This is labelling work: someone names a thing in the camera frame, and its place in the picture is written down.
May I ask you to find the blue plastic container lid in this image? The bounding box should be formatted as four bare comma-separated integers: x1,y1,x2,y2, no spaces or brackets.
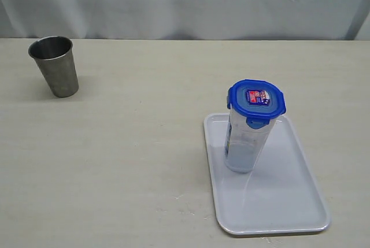
227,79,286,129

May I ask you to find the white backdrop cloth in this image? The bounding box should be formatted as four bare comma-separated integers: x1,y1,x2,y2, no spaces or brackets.
1,0,369,40

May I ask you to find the stainless steel cup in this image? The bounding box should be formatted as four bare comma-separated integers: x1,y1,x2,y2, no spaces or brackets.
28,36,79,98

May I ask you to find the clear plastic tea bottle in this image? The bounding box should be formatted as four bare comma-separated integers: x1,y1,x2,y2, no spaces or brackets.
224,109,276,173

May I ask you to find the white plastic tray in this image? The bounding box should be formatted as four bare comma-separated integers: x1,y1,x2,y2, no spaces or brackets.
203,113,331,236

